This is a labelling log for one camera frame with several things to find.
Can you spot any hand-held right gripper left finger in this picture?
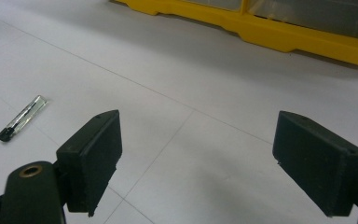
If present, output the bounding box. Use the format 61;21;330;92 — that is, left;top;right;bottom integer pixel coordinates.
56;109;123;217

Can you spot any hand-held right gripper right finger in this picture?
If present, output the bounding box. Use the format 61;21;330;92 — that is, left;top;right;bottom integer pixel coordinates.
271;110;358;218

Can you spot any clear case with black cap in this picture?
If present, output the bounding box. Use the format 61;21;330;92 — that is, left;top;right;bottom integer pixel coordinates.
0;94;48;143

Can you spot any yellow drawer organizer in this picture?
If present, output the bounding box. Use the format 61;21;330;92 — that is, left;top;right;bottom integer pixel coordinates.
110;0;358;67

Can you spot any clear plastic drawer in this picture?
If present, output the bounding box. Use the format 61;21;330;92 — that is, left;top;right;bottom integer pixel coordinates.
247;0;358;40

